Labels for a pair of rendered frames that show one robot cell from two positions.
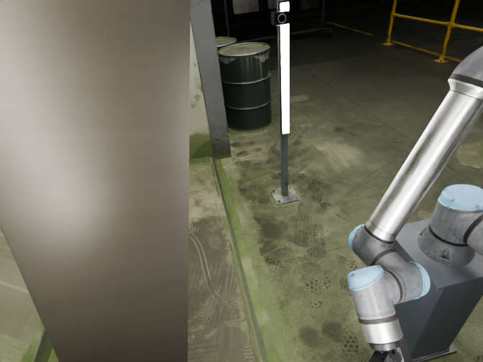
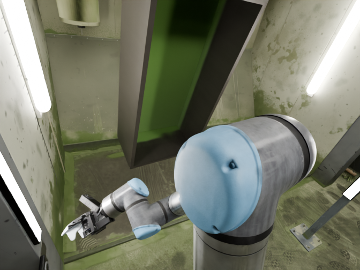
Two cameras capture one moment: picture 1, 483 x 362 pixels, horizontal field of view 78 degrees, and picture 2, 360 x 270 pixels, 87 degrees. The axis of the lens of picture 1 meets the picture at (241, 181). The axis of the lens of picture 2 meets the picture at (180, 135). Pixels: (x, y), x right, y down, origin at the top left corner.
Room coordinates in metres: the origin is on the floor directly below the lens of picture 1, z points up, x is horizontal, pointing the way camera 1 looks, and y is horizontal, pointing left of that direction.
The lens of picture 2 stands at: (0.39, -0.79, 1.58)
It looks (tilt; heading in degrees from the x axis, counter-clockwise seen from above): 35 degrees down; 67
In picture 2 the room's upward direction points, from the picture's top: 11 degrees clockwise
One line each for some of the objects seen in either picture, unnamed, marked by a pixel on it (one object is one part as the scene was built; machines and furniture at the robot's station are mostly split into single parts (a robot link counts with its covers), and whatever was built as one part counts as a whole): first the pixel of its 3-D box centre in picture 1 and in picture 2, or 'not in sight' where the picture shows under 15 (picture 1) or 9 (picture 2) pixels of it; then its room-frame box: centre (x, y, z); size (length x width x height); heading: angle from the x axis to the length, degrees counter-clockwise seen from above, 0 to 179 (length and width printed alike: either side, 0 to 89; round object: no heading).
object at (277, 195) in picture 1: (284, 195); (305, 236); (1.97, -0.35, 0.01); 0.20 x 0.20 x 0.01; 8
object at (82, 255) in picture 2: (238, 257); (224, 205); (1.35, 0.08, 0.02); 2.70 x 0.03 x 0.04; 8
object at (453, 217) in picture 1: (462, 212); not in sight; (0.75, -0.77, 0.83); 0.17 x 0.15 x 0.18; 17
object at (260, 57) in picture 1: (246, 87); not in sight; (3.50, -0.19, 0.44); 0.59 x 0.58 x 0.89; 22
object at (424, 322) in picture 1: (423, 294); not in sight; (0.76, -0.77, 0.32); 0.31 x 0.31 x 0.64; 8
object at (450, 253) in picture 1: (448, 238); not in sight; (0.76, -0.77, 0.69); 0.19 x 0.19 x 0.10
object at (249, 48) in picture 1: (243, 50); not in sight; (3.51, -0.19, 0.86); 0.54 x 0.54 x 0.01
